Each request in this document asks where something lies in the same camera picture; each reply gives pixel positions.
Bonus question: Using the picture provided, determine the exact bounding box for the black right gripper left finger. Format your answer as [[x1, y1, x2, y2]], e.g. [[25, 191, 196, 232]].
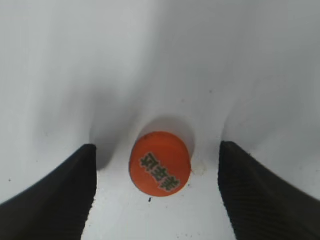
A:
[[0, 144, 97, 240]]

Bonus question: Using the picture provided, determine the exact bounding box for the orange bottle cap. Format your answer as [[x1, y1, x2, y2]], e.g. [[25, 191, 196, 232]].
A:
[[128, 131, 192, 197]]

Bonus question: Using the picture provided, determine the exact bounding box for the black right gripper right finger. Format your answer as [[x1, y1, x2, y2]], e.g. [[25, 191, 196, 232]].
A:
[[217, 141, 320, 240]]

